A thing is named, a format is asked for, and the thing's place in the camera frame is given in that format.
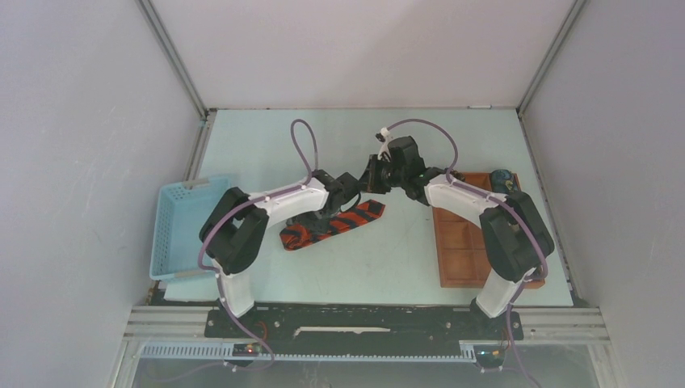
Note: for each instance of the brown wooden divided tray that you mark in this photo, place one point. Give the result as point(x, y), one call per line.
point(460, 246)

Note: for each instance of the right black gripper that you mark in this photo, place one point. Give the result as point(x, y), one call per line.
point(369, 179)

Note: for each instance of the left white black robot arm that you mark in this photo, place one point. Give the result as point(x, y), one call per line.
point(233, 234)

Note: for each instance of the white slotted cable duct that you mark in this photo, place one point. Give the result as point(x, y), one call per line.
point(227, 352)

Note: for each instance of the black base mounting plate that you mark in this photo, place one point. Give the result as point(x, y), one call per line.
point(362, 330)

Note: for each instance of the blue patterned rolled tie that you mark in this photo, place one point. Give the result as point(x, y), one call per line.
point(504, 181)

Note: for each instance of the light blue plastic basket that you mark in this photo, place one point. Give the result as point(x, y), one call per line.
point(182, 210)

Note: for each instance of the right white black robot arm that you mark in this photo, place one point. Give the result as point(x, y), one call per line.
point(517, 241)

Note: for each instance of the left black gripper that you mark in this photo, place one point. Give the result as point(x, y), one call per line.
point(315, 226)

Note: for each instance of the orange navy striped tie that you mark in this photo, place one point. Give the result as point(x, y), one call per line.
point(353, 217)

